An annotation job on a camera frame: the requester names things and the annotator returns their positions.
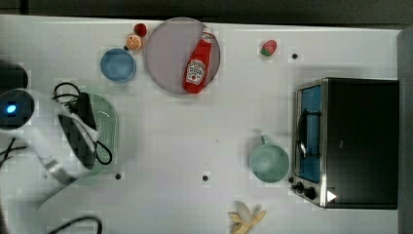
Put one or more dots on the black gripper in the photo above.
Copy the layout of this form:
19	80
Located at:
79	127

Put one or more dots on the green plastic strainer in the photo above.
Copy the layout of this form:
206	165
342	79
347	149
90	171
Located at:
106	124

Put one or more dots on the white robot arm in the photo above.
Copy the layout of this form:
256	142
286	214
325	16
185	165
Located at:
61	139

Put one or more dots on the blue bowl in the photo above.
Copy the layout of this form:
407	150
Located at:
117	65

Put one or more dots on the orange slice toy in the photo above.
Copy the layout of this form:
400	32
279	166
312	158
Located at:
134	42

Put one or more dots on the small red tomato toy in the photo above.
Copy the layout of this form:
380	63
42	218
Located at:
140	29

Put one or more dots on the red ketchup bottle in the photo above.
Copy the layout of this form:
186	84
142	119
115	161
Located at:
196	69

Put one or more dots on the green mug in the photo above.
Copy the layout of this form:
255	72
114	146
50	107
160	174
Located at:
269	162

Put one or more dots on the red strawberry toy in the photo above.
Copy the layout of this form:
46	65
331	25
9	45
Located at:
268	48

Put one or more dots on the black toaster oven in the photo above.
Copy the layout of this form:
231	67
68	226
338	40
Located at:
345	143

